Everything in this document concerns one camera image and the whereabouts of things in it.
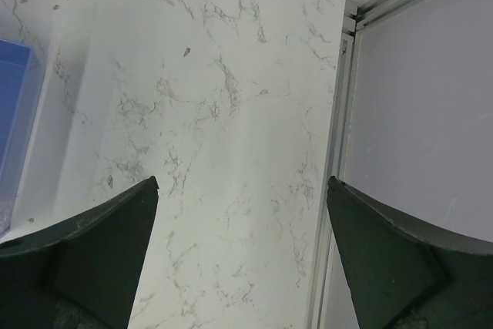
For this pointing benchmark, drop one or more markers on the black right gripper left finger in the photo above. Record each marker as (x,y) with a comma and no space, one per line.
(82,272)

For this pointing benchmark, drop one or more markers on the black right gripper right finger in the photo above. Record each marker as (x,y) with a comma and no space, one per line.
(403,272)

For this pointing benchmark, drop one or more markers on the purple blue plastic bin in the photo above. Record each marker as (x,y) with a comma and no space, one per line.
(22,77)

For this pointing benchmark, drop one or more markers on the aluminium frame rail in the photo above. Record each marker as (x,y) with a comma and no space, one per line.
(358,18)

